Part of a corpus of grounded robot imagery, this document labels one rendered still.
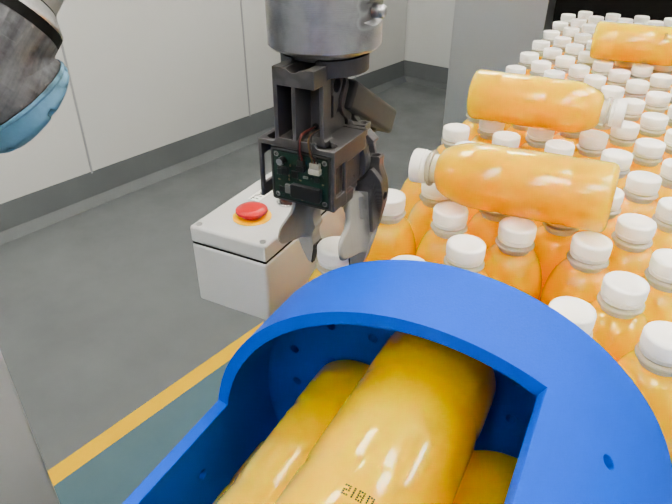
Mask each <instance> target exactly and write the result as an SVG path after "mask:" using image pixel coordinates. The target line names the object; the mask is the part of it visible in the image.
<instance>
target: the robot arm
mask: <svg viewBox="0 0 672 504"><path fill-rule="evenodd" d="M63 2H64V0H0V153H8V152H12V151H14V150H16V149H18V148H21V147H22V146H24V145H25V144H27V143H28V142H30V141H31V140H32V139H33V138H34V137H35V136H37V135H38V134H39V133H40V132H41V131H42V130H43V128H44V127H45V126H46V125H47V124H48V123H49V121H50V120H51V117H52V115H53V114H54V113H55V112H56V111H57V110H58V108H59V106H60V105H61V103H62V101H63V99H64V96H65V94H66V91H67V88H68V84H69V74H68V69H67V67H66V66H65V65H64V63H63V62H62V61H60V60H58V59H55V56H56V54H57V52H58V50H59V48H60V46H61V44H62V42H63V35H62V33H61V30H60V27H59V25H58V22H57V20H56V17H57V14H58V12H59V10H60V8H61V6H62V4H63ZM265 12H266V29H267V44H268V46H269V47H270V48H272V49H273V50H275V51H276V52H279V53H280V57H281V62H280V63H277V64H275V65H273V66H272V85H273V104H274V124H275V128H274V129H272V130H270V131H268V132H266V133H265V134H263V135H261V136H259V137H258V151H259V165H260V180H261V195H264V196H265V195H266V194H267V193H269V192H270V191H272V190H273V196H274V197H275V198H278V199H282V200H286V201H290V202H293V203H292V208H291V210H290V213H289V214H288V216H287V217H286V219H285V220H284V222H283V223H282V225H281V226H280V228H279V233H278V240H279V242H280V243H282V244H285V243H287V242H290V241H293V240H296V239H298V238H299V242H300V244H301V247H302V249H303V251H304V253H305V255H306V257H307V259H308V261H309V262H312V263H313V262H314V261H315V259H316V256H317V245H318V243H319V242H320V241H321V240H322V238H321V235H320V225H321V223H322V221H323V220H322V217H321V209H322V210H326V211H330V212H332V213H335V212H336V211H337V210H338V209H339V208H340V207H343V209H344V212H345V226H344V229H343V232H342V234H341V237H340V239H339V242H338V256H339V259H340V260H342V261H344V260H347V259H348V260H349V265H351V264H356V263H362V262H365V260H366V258H367V256H368V254H369V252H370V249H371V246H372V244H373V241H374V238H375V235H376V232H377V229H378V226H379V224H380V222H381V218H382V215H383V212H384V208H385V205H386V202H387V198H388V178H387V174H386V170H385V167H384V154H383V153H377V149H376V144H375V141H377V140H378V139H379V137H378V136H377V135H376V134H375V133H374V132H376V131H381V132H385V133H390V132H391V130H392V127H393V123H394V120H395V116H396V110H395V109H394V108H393V107H391V106H390V105H389V104H387V103H386V102H385V101H383V100H382V99H381V98H379V97H378V96H377V95H375V94H374V93H373V92H371V91H370V90H369V89H367V88H366V87H365V86H364V85H362V84H361V83H360V82H358V81H357V80H354V79H349V78H348V77H351V76H356V75H359V74H362V73H364V72H366V71H367V70H368V69H369V58H370V53H371V52H373V51H374V50H376V49H377V48H378V47H379V46H380V45H381V43H382V22H383V18H385V17H386V15H387V12H388V10H387V6H386V5H384V4H383V0H265ZM270 149H271V164H272V176H271V177H269V178H268V179H266V175H265V159H264V153H265V152H267V151H268V150H270ZM354 188H355V189H354ZM353 189H354V190H353Z"/></svg>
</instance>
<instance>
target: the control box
mask: <svg viewBox="0 0 672 504"><path fill-rule="evenodd" d="M260 192H261V180H258V181H257V182H255V183H254V184H252V185H251V186H249V187H248V188H246V189H245V190H243V191H242V192H240V193H239V194H237V195H236V196H234V197H233V198H231V199H230V200H229V201H227V202H226V203H224V204H223V205H221V206H220V207H218V208H217V209H215V210H214V211H212V212H211V213H209V214H208V215H206V216H205V217H203V218H202V219H200V220H199V221H197V222H196V223H194V224H193V225H191V227H190V229H191V236H192V240H193V243H194V244H193V246H194V253H195V260H196V266H197V273H198V280H199V287H200V293H201V298H203V299H206V300H209V301H212V302H215V303H218V304H221V305H223V306H226V307H229V308H232V309H235V310H238V311H241V312H244V313H247V314H250V315H253V316H256V317H259V318H262V319H265V320H267V319H268V318H269V317H270V316H271V315H272V314H273V313H274V312H275V311H276V310H277V309H278V308H279V307H280V306H281V305H282V304H283V303H284V302H285V301H286V300H287V299H288V298H289V297H290V296H291V295H292V294H293V293H294V292H296V291H297V290H298V289H299V288H301V287H302V286H303V285H305V284H306V283H307V282H308V280H309V278H310V276H311V274H312V273H313V271H314V270H315V269H316V268H317V267H316V262H317V260H318V258H317V256H316V259H315V261H314V262H313V263H312V262H309V261H308V259H307V257H306V255H305V253H304V251H303V249H302V247H301V244H300V242H299V238H298V239H296V240H293V241H290V242H287V243H285V244H282V243H280V242H279V240H278V233H279V228H280V226H281V225H282V223H283V222H284V220H285V219H286V217H287V216H288V214H289V213H290V210H291V208H292V204H283V203H281V202H280V201H279V199H278V198H275V197H274V196H273V190H272V191H270V192H269V193H267V194H266V195H265V196H264V195H258V196H255V195H256V194H260ZM253 196H254V198H252V197H253ZM260 196H262V197H260ZM250 198H252V199H250ZM256 198H258V199H256ZM251 201H255V202H260V203H263V204H265V205H266V206H267V208H268V212H267V213H266V214H265V215H264V216H262V217H260V218H259V219H257V220H252V221H251V220H246V219H244V218H241V217H239V216H237V215H236V211H235V209H236V207H237V206H239V205H240V204H242V203H245V202H251ZM321 217H322V220H323V221H322V223H321V225H320V235H321V238H322V239H324V238H327V237H331V236H341V234H342V232H343V229H344V226H345V212H344V209H343V207H340V208H339V209H338V210H337V211H336V212H335V213H332V212H330V211H326V210H322V209H321Z"/></svg>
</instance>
